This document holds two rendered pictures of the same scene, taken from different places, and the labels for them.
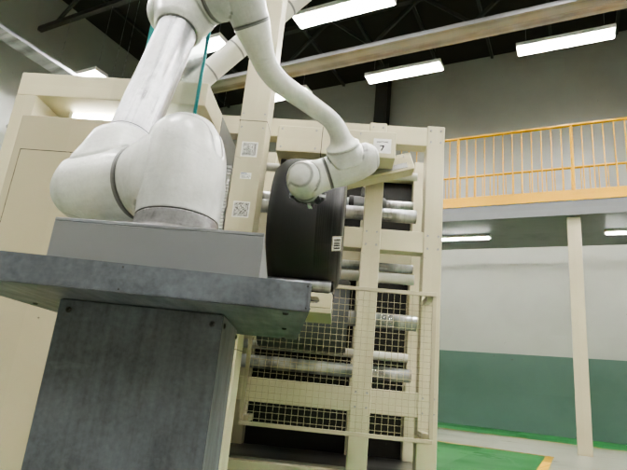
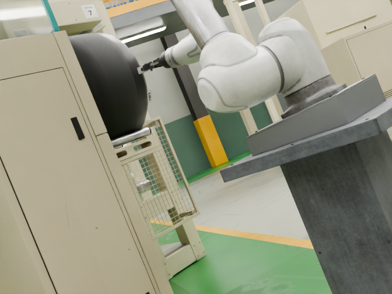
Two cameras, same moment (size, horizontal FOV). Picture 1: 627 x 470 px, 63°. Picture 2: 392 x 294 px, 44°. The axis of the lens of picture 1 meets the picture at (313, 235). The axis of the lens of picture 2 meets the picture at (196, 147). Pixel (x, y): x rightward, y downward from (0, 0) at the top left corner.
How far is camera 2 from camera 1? 1.63 m
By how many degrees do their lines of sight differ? 49
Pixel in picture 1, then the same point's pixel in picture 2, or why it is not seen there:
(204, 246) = (369, 87)
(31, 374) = (120, 271)
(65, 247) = (346, 109)
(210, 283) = not seen: outside the picture
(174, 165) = (317, 51)
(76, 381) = (374, 171)
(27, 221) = (30, 154)
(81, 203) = (258, 94)
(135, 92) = (210, 7)
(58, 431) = (382, 196)
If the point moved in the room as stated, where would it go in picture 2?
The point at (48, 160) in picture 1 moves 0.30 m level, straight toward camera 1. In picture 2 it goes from (10, 89) to (95, 48)
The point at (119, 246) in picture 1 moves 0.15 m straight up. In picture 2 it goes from (356, 100) to (335, 50)
